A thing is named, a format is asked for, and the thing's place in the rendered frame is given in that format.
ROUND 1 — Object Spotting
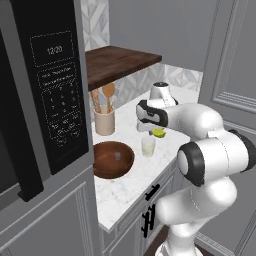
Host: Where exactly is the black built-in microwave oven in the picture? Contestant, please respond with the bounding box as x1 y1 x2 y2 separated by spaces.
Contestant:
0 0 90 212

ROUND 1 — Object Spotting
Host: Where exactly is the wooden spoon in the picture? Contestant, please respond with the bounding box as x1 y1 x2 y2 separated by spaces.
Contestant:
101 82 117 115

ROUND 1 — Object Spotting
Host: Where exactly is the yellow-green lemon wedge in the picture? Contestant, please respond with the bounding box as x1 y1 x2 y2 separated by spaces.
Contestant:
148 127 167 139

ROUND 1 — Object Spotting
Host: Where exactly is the black microwave door handle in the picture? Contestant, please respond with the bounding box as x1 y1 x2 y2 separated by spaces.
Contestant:
0 29 45 203

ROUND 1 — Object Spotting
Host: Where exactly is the wooden spatula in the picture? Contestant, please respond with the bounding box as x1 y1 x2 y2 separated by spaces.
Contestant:
90 88 102 115

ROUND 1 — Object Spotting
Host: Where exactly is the grey cupboard door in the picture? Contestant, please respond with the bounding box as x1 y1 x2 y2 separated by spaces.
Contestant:
101 222 145 256

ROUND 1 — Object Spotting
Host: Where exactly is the grey panelled fridge door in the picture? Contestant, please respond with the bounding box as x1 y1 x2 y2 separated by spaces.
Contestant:
197 0 256 256

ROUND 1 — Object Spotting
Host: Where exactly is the dark wooden wall shelf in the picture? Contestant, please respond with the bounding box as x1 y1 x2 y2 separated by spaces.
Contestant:
85 45 163 92

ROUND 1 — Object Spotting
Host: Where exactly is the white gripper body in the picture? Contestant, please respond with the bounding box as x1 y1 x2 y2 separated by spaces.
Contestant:
136 119 162 134

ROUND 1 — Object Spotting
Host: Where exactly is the glass of lemonade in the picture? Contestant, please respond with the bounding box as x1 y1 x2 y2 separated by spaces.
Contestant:
140 136 157 158

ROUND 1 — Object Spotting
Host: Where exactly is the grey tall cabinet panel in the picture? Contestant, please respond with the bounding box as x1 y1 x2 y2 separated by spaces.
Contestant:
0 164 102 256

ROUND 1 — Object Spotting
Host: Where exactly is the beige utensil pot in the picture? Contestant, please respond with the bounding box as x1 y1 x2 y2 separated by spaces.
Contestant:
93 105 117 137

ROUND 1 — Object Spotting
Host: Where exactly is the grey drawer front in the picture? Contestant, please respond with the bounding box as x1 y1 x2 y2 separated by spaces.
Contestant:
114 165 177 238

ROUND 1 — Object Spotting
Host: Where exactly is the black drawer handle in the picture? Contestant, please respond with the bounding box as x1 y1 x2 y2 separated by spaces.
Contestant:
144 183 161 202

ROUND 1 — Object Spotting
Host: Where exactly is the black cupboard door handle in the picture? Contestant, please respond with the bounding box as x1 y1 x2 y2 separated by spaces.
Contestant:
149 203 157 231
140 212 149 239

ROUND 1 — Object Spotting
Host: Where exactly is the brown wooden bowl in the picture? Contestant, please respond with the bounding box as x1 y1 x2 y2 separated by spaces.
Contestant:
92 140 136 180

